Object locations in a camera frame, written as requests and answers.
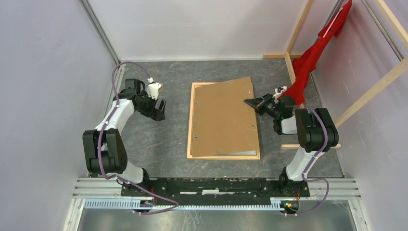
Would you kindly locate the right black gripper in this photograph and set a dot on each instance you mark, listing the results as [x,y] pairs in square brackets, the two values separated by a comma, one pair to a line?
[258,103]

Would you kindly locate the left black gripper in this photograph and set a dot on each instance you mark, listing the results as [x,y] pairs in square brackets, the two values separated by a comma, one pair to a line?
[158,115]

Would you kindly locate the brown backing board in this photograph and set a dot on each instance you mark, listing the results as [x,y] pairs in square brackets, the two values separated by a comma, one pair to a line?
[223,118]

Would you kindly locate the printed colour photo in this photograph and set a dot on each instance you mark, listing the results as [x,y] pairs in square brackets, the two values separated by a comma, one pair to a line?
[236,153]

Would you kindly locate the wooden picture frame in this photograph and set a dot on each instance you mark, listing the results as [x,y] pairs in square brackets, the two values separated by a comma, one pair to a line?
[240,157]

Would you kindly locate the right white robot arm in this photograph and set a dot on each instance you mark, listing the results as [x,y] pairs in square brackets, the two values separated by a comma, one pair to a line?
[315,130]

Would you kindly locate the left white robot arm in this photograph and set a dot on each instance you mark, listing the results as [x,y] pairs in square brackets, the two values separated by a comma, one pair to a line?
[105,153]

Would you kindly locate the red cloth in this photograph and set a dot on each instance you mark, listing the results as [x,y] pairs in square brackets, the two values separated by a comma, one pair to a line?
[307,62]

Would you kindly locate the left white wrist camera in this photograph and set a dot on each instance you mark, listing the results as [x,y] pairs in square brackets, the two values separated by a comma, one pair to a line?
[153,88]

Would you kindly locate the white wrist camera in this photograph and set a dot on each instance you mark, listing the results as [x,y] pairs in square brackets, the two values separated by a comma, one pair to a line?
[153,88]
[278,92]

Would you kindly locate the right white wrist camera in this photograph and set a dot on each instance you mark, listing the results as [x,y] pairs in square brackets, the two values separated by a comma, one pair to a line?
[278,92]

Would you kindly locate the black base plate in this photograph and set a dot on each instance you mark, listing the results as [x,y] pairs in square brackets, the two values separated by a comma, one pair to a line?
[216,191]

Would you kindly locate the aluminium rail base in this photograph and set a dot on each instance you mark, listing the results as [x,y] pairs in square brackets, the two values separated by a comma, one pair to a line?
[106,194]

